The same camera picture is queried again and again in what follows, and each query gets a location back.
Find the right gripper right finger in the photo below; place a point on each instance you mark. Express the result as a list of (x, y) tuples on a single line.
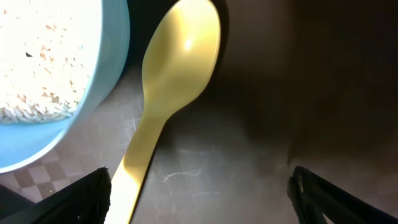
[(315, 199)]

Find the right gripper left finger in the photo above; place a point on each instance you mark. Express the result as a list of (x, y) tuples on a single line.
[(85, 201)]

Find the light blue bowl with rice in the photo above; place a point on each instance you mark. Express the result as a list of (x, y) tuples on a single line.
[(105, 27)]

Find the pile of white rice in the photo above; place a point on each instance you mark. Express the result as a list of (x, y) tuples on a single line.
[(48, 53)]

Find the yellow plastic spoon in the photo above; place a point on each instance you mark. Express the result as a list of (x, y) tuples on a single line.
[(176, 68)]

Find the brown serving tray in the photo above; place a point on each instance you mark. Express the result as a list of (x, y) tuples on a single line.
[(298, 83)]

